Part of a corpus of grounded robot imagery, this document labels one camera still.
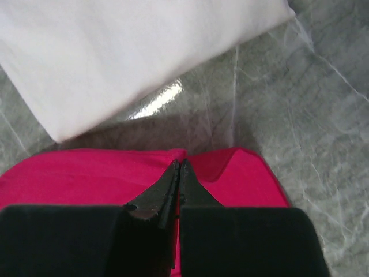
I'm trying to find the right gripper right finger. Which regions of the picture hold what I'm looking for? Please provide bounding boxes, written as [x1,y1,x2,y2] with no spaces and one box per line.
[179,160,329,276]

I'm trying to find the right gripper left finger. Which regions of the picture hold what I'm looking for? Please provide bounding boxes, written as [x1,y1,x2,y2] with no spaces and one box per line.
[1,161,179,276]

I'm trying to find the pink red t-shirt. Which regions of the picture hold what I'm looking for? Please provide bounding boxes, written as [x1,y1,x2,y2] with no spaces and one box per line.
[1,148,289,276]

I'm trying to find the folded white t-shirt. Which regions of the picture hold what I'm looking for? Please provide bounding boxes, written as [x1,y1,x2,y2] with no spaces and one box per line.
[1,1,295,142]

